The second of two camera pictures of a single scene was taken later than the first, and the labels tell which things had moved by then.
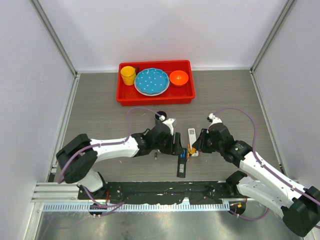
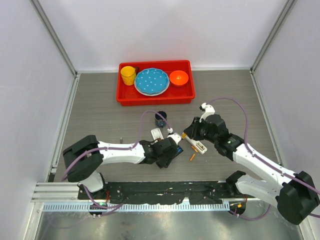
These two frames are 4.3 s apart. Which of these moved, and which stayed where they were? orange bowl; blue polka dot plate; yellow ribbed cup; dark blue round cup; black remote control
Moved: black remote control
Stayed: blue polka dot plate; yellow ribbed cup; dark blue round cup; orange bowl
